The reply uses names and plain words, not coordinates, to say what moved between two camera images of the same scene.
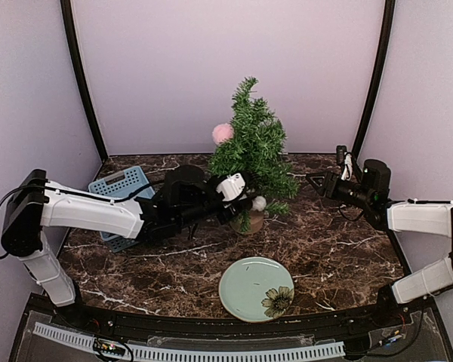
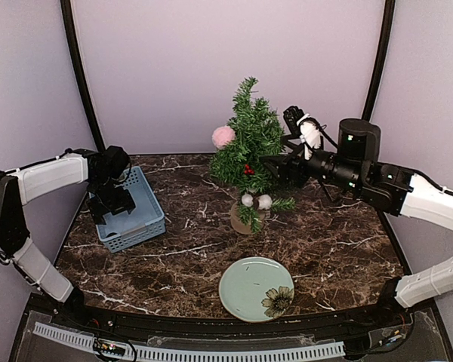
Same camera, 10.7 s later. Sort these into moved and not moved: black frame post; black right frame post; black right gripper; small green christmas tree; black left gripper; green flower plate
Moved: black left gripper; black right gripper
Not moved: black right frame post; black frame post; small green christmas tree; green flower plate
